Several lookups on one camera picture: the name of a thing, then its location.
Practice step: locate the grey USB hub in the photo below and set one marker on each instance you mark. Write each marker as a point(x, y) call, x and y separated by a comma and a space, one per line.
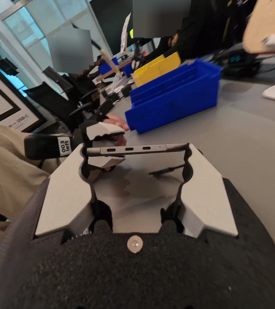
point(137, 149)

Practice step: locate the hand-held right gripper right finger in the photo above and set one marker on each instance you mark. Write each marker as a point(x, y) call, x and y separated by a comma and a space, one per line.
point(207, 198)

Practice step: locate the person's left forearm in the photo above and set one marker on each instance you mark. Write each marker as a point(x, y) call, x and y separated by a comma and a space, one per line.
point(7, 164)

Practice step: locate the black power station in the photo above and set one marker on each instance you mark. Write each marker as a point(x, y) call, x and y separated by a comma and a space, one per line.
point(236, 59)

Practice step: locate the yellow storage bin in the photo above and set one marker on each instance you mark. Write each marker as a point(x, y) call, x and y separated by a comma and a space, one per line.
point(152, 70)

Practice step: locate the wooden stand with clear legs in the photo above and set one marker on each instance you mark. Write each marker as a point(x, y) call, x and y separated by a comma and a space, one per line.
point(111, 62)

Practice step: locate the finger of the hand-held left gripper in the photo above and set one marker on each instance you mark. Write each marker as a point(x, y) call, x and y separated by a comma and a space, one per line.
point(103, 161)
point(103, 129)

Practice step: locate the grey desk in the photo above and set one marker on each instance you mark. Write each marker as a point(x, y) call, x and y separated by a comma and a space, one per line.
point(248, 144)

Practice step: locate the person's left hand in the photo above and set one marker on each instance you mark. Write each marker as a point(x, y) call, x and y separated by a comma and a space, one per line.
point(119, 122)

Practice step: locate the black camera on stand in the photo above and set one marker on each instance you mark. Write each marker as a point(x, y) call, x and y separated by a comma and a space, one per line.
point(7, 65)

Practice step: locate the black monitor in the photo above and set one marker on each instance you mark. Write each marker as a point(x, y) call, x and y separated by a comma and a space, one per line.
point(108, 24)

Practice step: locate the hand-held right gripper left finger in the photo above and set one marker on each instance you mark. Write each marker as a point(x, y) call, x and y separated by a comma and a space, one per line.
point(65, 198)

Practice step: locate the wooden stand with white base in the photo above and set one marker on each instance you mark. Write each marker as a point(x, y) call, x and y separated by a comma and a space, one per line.
point(260, 24)

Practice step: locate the framed black-white marker poster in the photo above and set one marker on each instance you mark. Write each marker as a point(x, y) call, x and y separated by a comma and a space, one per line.
point(7, 106)

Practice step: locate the small blue storage bin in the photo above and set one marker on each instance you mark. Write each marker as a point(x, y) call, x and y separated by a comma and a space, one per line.
point(127, 70)
point(106, 67)

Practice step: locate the black charger block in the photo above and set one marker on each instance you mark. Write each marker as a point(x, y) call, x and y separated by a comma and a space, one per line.
point(107, 106)
point(126, 91)

